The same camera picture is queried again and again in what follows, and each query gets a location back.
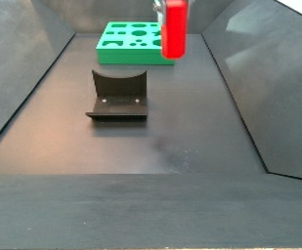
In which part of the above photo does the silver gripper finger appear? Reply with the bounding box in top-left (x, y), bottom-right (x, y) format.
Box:
top-left (152, 0), bottom-right (166, 23)

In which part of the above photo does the black curved holder stand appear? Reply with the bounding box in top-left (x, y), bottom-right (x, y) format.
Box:
top-left (86, 70), bottom-right (148, 119)

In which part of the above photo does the green shape sorting board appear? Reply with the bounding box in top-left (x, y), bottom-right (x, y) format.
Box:
top-left (95, 21), bottom-right (174, 65)

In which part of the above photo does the red hexagon peg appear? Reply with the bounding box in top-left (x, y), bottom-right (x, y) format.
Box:
top-left (160, 0), bottom-right (188, 60)

